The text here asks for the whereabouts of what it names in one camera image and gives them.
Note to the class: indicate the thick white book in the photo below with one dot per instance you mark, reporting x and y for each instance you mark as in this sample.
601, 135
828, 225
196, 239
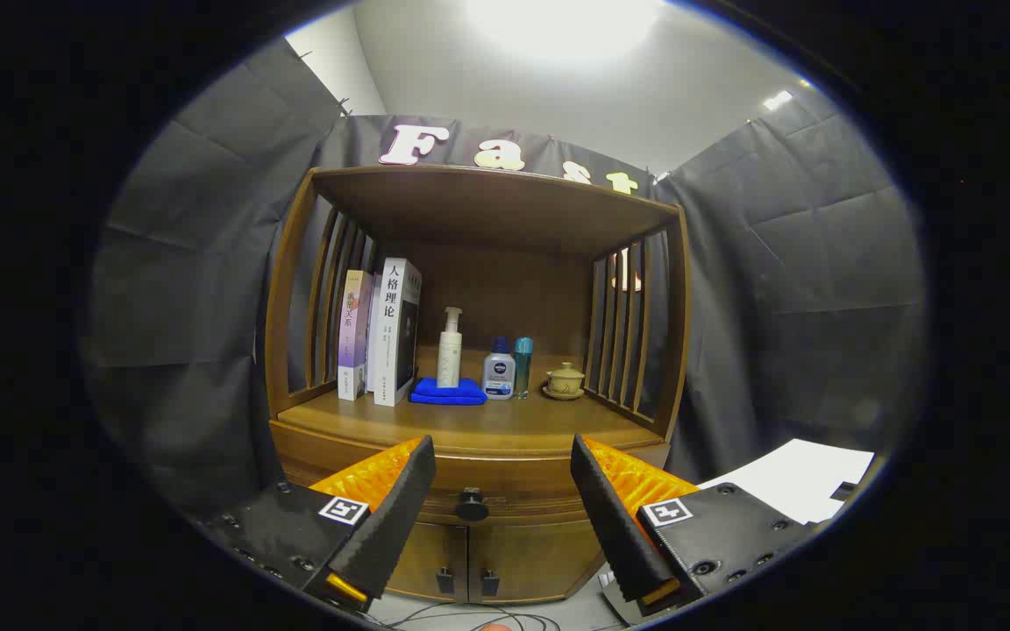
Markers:
389, 342

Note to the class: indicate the white flat panel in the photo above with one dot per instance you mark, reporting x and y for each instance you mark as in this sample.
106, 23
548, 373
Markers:
794, 482

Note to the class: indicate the yellow lidded teacup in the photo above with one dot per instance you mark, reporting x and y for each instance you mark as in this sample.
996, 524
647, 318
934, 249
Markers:
565, 379

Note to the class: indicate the wooden cabinet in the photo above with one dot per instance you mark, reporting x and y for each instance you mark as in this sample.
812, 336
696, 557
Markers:
505, 289

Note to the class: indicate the teal glass bottle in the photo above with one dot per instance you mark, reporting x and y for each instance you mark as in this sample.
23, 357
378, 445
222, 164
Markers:
523, 368

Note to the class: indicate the wooden countertop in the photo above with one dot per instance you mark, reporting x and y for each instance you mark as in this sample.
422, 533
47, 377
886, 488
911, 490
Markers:
522, 421

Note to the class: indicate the white bottle blue pump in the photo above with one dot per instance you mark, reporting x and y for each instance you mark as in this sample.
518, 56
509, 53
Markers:
498, 375

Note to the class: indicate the wooden drawer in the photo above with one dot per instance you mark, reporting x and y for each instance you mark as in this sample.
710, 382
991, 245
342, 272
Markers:
505, 478

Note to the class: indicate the small ceiling light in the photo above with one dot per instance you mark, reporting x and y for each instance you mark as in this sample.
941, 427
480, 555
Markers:
777, 100

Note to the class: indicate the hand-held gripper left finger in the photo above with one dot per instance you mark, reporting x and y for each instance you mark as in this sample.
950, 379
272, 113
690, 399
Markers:
391, 517

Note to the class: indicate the yellow saucer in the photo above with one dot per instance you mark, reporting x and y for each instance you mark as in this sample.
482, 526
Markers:
563, 395

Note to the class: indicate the purple book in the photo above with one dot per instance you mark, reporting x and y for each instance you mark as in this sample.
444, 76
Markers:
352, 342

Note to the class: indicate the wooden cabinet door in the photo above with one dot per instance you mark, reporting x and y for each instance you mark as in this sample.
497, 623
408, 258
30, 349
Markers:
540, 552
426, 552

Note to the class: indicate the blue folded cloth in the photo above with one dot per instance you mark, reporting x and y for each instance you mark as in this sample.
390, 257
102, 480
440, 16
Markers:
448, 394

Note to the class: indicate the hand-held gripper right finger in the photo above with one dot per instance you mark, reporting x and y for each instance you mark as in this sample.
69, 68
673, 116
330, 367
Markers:
615, 526

